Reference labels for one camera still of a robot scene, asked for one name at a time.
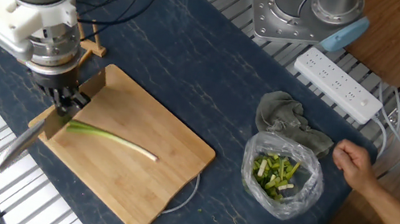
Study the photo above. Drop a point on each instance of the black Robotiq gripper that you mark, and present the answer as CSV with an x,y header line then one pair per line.
x,y
54,79

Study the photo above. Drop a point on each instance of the scallion stalk with white root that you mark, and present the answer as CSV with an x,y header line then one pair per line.
x,y
118,140

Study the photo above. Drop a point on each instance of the steel cleaver knife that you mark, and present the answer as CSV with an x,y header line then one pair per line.
x,y
19,147

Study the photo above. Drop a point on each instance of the clear plastic bag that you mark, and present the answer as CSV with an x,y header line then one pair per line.
x,y
307,187

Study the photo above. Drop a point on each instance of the person's right hand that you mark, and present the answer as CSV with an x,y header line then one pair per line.
x,y
353,166

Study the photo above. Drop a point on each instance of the wooden peg rack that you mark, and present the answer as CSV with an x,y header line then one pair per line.
x,y
92,47

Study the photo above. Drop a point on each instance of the bamboo cutting board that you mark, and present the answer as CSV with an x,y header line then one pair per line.
x,y
111,178

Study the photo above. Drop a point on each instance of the dark blue marbled mat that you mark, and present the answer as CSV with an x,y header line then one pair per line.
x,y
211,69

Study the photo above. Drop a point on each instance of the grey crumpled cloth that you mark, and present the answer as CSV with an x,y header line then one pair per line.
x,y
285,114

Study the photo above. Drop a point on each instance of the chopped scallion heap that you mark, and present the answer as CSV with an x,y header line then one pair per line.
x,y
272,177

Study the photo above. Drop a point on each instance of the white power strip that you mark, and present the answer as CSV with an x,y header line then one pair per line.
x,y
335,83

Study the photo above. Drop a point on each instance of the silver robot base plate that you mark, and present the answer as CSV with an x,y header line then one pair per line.
x,y
275,27

